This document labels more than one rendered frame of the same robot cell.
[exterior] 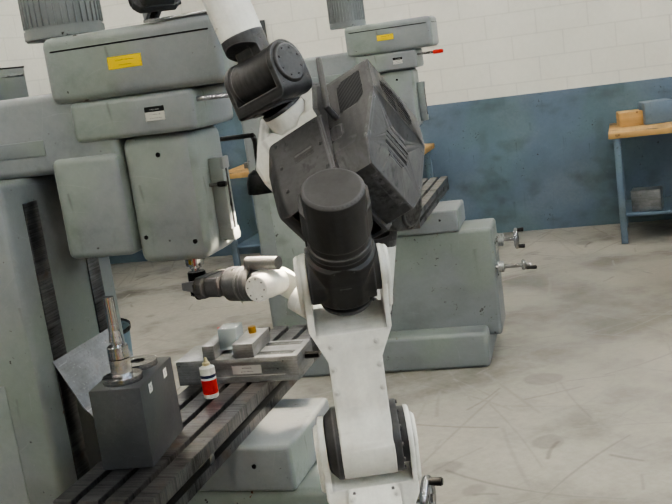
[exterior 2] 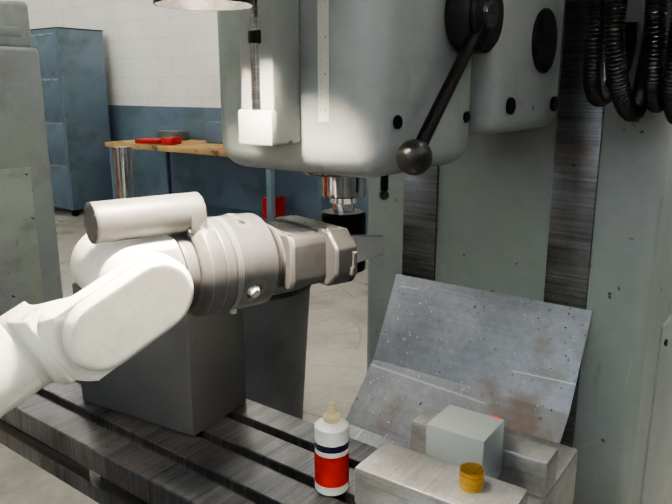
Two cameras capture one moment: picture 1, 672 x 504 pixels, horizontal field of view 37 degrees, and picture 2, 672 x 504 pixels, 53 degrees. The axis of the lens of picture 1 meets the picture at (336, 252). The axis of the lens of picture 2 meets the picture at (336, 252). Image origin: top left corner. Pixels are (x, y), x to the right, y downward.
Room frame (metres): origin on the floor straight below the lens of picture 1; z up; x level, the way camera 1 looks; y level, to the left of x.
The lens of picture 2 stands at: (2.74, -0.29, 1.39)
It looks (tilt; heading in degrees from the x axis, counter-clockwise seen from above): 14 degrees down; 109
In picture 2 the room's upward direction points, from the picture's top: straight up
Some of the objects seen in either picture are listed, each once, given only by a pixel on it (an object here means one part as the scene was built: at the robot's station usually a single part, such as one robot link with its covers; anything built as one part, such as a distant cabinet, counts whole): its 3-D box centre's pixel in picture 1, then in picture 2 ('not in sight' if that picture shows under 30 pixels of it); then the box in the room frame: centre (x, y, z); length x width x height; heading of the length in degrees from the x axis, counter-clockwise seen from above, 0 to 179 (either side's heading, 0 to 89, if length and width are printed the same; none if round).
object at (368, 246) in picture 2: not in sight; (361, 248); (2.55, 0.35, 1.23); 0.06 x 0.02 x 0.03; 57
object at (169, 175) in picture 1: (181, 192); (347, 2); (2.52, 0.37, 1.47); 0.21 x 0.19 x 0.32; 162
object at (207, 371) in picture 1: (208, 376); (331, 445); (2.50, 0.38, 0.98); 0.04 x 0.04 x 0.11
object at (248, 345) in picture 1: (251, 342); (438, 496); (2.65, 0.27, 1.02); 0.15 x 0.06 x 0.04; 165
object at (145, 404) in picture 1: (137, 408); (160, 340); (2.19, 0.50, 1.03); 0.22 x 0.12 x 0.20; 170
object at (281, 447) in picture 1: (225, 443); not in sight; (2.52, 0.36, 0.79); 0.50 x 0.35 x 0.12; 72
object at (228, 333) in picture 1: (231, 336); (464, 449); (2.66, 0.32, 1.04); 0.06 x 0.05 x 0.06; 165
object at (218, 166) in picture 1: (224, 198); (267, 19); (2.49, 0.26, 1.44); 0.04 x 0.04 x 0.21; 72
